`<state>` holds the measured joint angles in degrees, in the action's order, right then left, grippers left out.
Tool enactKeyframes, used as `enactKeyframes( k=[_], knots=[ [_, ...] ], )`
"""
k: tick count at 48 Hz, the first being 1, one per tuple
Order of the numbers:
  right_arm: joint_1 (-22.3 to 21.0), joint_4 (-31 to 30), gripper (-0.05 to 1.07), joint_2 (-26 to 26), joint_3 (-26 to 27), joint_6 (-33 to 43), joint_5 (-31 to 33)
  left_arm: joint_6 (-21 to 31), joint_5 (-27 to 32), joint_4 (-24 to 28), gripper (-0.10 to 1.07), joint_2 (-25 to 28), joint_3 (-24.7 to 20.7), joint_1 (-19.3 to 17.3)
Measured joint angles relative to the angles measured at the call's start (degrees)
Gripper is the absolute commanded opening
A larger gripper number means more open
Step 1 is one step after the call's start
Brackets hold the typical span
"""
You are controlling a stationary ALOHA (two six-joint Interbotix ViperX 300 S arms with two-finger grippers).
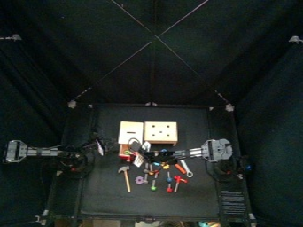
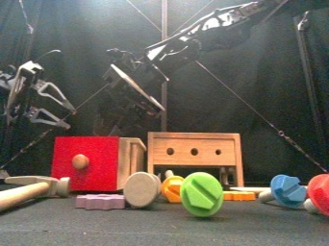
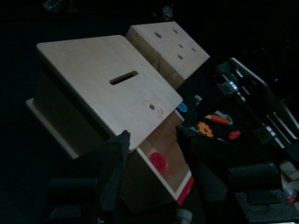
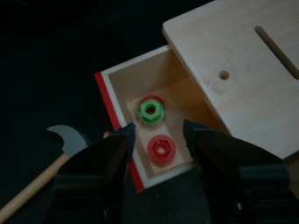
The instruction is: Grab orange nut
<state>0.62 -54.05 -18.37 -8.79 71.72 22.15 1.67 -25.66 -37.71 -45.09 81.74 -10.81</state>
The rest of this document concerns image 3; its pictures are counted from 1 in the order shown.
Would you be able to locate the cardboard box in background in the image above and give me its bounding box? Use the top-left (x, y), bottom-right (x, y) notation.
top-left (278, 160), bottom-right (299, 183)

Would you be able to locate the wooden board with slot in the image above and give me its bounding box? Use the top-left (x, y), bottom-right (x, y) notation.
top-left (34, 34), bottom-right (184, 153)

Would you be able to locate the orange toy gear nut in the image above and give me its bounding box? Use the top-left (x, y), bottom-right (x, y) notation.
top-left (194, 121), bottom-right (214, 138)

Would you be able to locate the orange toy screwdriver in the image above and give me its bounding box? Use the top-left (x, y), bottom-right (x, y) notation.
top-left (204, 113), bottom-right (233, 126)

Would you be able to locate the blue toy nut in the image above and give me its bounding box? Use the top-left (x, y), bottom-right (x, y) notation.
top-left (176, 102), bottom-right (189, 114)

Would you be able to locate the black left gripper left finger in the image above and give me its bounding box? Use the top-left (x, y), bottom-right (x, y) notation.
top-left (45, 129), bottom-right (132, 224)

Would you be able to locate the red toy nut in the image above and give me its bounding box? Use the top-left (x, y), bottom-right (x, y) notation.
top-left (226, 129), bottom-right (241, 141)

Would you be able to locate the wooden block with holes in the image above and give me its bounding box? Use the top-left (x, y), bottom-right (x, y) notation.
top-left (124, 21), bottom-right (210, 90)

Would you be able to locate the red round toy disc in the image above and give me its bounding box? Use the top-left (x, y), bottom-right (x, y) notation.
top-left (148, 151), bottom-right (168, 175)

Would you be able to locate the wooden box with red edge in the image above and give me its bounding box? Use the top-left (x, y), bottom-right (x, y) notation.
top-left (24, 97), bottom-right (196, 214)

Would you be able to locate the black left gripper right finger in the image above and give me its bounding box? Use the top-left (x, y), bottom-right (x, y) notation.
top-left (174, 125), bottom-right (299, 224)

